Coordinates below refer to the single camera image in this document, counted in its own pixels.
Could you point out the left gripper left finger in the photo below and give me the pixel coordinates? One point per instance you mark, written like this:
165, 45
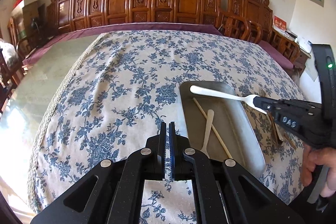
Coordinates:
111, 192

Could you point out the light wooden chopstick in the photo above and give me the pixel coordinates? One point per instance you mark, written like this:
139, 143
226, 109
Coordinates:
214, 130

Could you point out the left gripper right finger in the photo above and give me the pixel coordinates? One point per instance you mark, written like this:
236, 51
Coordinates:
225, 192

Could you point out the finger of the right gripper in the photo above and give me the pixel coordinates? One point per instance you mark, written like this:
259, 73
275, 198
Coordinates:
265, 104

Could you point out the long carved wooden sofa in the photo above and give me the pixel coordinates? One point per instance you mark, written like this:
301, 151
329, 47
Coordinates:
65, 16

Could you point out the wooden dining chair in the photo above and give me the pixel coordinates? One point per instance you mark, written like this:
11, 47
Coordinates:
9, 78

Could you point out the stacked cardboard boxes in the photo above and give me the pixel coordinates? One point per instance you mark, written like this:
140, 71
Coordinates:
23, 13

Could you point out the stainless steel fork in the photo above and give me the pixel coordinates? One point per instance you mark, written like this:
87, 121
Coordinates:
262, 92

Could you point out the red paper box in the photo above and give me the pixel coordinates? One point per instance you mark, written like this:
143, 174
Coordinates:
279, 24

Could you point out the person's right hand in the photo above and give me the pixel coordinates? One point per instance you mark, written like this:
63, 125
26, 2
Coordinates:
313, 158

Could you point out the purple armchair cushion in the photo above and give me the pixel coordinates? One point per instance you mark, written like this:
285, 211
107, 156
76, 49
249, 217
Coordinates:
276, 55

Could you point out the grey metal tray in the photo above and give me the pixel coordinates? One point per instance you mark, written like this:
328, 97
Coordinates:
230, 121

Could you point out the wooden side cabinet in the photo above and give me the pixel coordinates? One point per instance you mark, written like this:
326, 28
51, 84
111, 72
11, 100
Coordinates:
300, 61

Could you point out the carved wooden armchair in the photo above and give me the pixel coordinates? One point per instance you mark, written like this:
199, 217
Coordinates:
260, 17

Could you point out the white plastic fork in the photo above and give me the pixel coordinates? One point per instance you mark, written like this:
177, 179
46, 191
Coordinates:
213, 93

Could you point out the blue floral tablecloth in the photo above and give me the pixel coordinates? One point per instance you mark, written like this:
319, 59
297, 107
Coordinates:
123, 86

